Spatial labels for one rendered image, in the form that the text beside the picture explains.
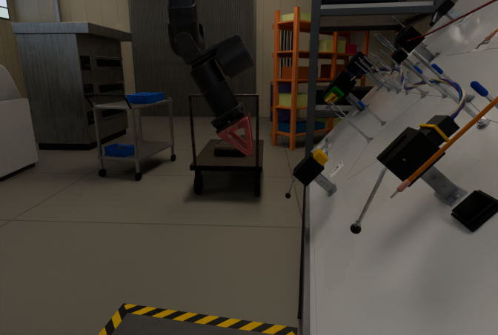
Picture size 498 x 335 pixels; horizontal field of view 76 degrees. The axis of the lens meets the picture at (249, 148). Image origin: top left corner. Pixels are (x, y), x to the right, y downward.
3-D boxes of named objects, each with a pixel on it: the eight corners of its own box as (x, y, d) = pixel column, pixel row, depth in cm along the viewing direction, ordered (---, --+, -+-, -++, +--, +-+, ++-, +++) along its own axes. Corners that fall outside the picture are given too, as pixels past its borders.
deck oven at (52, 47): (102, 151, 480) (87, 21, 436) (32, 150, 487) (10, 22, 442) (139, 133, 618) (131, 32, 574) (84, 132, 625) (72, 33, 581)
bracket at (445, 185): (434, 193, 42) (406, 168, 42) (449, 181, 41) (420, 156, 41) (451, 206, 37) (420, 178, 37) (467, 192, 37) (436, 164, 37)
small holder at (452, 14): (437, 35, 100) (422, 22, 99) (458, 14, 97) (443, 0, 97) (443, 34, 95) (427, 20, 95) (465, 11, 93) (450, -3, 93)
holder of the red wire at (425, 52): (433, 47, 93) (406, 23, 93) (442, 53, 82) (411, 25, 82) (419, 61, 96) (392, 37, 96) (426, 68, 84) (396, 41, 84)
